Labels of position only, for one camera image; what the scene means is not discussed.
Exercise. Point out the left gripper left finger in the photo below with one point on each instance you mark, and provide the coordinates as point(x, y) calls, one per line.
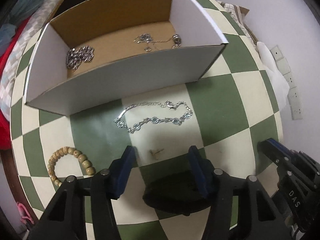
point(64, 217)

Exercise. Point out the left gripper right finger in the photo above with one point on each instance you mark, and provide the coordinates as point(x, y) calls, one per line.
point(239, 208)

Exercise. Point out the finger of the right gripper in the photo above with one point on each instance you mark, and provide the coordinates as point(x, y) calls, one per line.
point(274, 150)

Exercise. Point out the black hair band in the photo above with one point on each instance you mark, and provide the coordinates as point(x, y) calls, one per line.
point(177, 194)

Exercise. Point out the pink slipper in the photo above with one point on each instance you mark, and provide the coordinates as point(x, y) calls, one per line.
point(25, 216)

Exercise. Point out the white power strip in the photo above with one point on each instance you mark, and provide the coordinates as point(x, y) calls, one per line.
point(293, 95)

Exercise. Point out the green checkered tablecloth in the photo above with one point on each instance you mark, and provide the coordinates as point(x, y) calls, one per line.
point(234, 109)

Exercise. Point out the white plastic bag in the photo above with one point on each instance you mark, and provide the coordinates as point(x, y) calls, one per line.
point(279, 84)

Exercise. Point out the red bed blanket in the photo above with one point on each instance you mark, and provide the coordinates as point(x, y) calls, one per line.
point(5, 127)

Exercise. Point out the floral fabric cloth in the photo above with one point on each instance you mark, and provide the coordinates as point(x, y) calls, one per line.
point(238, 14)

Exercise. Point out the white cardboard box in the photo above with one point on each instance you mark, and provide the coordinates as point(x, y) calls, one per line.
point(104, 50)

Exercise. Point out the teal blue duvet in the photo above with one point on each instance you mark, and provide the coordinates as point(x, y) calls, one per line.
point(20, 12)

